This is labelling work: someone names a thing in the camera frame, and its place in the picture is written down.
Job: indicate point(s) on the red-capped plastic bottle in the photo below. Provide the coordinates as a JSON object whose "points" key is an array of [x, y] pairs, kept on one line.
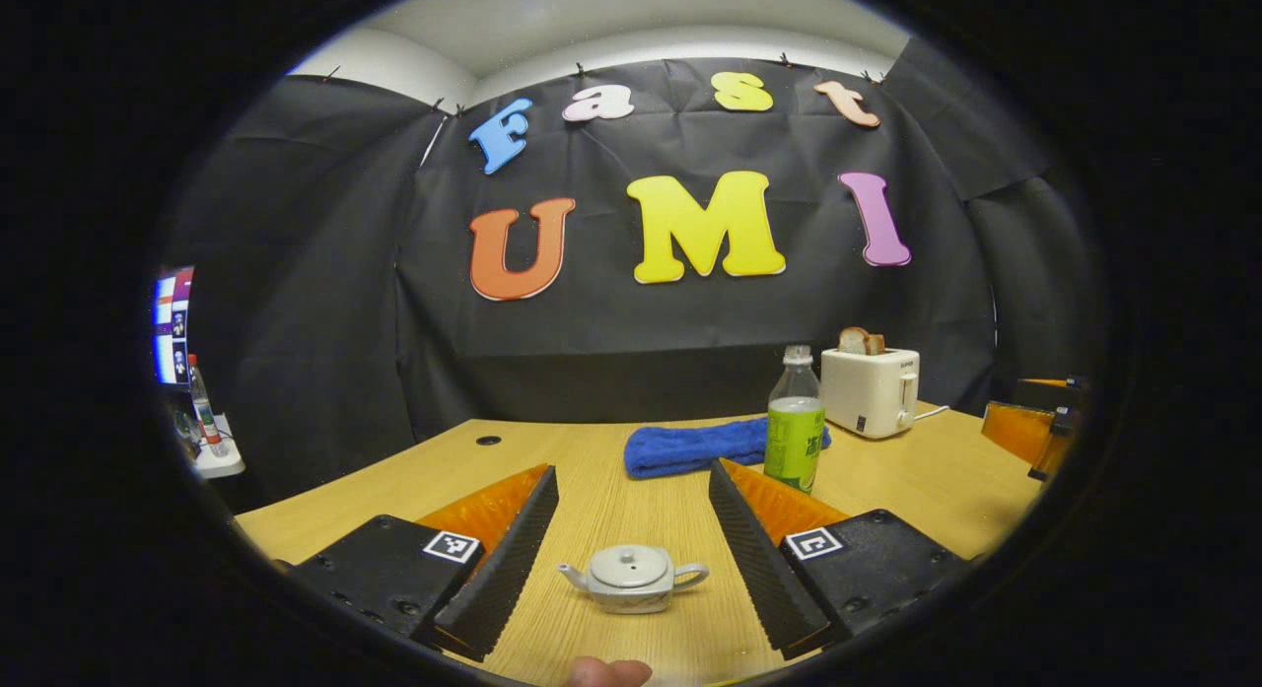
{"points": [[205, 411]]}

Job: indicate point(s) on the brown bread slice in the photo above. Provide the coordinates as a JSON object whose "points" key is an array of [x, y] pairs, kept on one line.
{"points": [[876, 345]]}

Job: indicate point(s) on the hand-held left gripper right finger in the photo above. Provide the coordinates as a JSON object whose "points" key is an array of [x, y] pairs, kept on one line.
{"points": [[754, 559]]}

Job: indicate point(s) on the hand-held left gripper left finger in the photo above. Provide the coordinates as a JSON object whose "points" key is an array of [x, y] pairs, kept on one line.
{"points": [[508, 559]]}

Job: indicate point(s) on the white toaster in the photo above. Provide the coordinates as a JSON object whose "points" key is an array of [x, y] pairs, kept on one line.
{"points": [[868, 391]]}

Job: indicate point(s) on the white ceramic teacup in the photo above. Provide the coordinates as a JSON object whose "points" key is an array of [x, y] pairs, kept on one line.
{"points": [[631, 596]]}

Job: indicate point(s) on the black backdrop cloth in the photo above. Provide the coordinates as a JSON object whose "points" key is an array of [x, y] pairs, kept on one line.
{"points": [[592, 352]]}

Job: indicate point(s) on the computer monitor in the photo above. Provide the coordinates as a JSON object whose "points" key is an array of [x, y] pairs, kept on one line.
{"points": [[173, 327]]}

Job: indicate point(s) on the green label water bottle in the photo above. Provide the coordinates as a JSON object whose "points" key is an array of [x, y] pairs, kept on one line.
{"points": [[795, 436]]}

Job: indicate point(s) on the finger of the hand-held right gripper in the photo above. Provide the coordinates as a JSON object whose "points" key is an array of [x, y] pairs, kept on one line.
{"points": [[1020, 436], [1050, 393]]}

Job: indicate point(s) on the blue towel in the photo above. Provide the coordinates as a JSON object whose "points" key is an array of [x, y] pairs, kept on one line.
{"points": [[690, 446]]}

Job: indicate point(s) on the pale bread slice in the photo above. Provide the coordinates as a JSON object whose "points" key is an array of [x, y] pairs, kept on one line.
{"points": [[853, 341]]}

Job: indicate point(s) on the white side table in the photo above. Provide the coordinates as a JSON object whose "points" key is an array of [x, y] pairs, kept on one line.
{"points": [[222, 462]]}

